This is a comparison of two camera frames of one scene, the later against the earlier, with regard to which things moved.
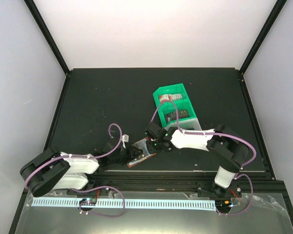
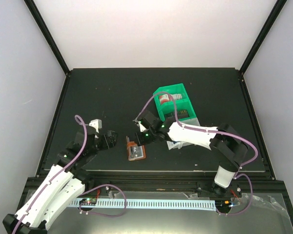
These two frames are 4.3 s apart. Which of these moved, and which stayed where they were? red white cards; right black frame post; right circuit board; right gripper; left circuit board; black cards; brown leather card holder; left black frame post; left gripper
Moved: brown leather card holder; right gripper; left gripper
Stayed: left black frame post; right black frame post; red white cards; black cards; left circuit board; right circuit board
